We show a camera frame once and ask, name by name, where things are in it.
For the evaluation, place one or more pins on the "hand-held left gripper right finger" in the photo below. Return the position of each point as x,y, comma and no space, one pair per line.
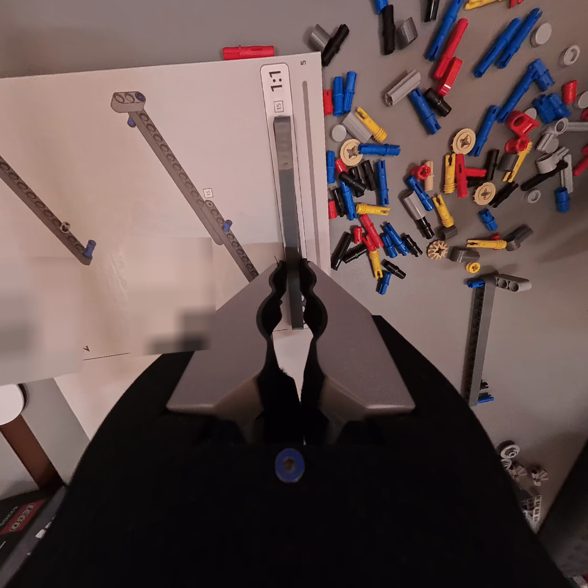
363,367

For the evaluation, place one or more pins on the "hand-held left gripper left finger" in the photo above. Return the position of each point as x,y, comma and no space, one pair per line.
216,367

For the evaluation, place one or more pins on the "long grey lego beam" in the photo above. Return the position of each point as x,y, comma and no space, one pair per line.
287,183
477,340

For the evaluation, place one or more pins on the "blue lego pin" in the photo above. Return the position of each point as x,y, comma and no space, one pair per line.
475,283
486,398

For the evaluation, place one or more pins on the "light grey lego connector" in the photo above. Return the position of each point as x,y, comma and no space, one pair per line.
512,283

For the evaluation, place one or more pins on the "pile of small lego pieces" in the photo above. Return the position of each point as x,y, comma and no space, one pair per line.
436,138

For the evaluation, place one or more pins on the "grey lego wheel hub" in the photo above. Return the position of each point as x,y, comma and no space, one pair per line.
509,449

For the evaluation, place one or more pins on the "grey cross lego piece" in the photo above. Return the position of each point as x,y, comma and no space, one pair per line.
518,474
540,475

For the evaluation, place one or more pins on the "lego instruction booklet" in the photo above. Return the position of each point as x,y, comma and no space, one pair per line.
138,183

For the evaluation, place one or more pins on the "lego set box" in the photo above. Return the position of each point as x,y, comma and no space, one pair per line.
23,523

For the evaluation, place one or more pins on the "dark grey lego frame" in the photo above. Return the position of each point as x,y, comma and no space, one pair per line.
533,507

